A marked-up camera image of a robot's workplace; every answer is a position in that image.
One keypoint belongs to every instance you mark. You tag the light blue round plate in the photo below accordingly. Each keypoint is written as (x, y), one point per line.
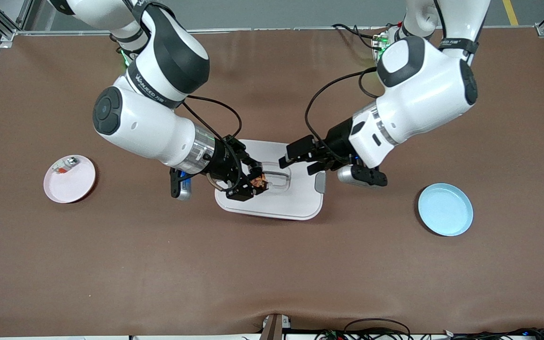
(446, 210)

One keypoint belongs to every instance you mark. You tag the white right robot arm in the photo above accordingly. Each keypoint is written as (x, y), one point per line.
(144, 127)

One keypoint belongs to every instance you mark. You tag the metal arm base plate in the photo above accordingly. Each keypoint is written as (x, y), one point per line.
(377, 45)

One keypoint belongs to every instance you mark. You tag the grey box latch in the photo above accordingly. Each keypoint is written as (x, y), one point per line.
(320, 184)

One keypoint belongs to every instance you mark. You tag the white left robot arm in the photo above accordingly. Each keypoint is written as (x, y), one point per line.
(423, 89)

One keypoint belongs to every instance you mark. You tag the brown table mat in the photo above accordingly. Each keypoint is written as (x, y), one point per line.
(158, 259)

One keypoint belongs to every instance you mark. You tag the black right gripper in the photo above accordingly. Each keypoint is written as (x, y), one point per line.
(220, 165)

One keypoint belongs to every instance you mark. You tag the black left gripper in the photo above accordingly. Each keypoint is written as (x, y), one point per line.
(337, 137)

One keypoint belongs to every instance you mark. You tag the metal table edge rail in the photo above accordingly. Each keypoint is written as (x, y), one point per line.
(276, 29)

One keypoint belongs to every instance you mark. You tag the small white red packet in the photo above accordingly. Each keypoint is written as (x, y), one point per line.
(66, 164)

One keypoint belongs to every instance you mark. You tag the white lidded storage box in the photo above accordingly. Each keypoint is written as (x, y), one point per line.
(276, 205)

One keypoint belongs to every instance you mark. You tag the brown camera mount post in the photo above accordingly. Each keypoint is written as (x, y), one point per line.
(272, 328)

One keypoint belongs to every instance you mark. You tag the pink round plate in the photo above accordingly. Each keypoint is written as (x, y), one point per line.
(71, 189)

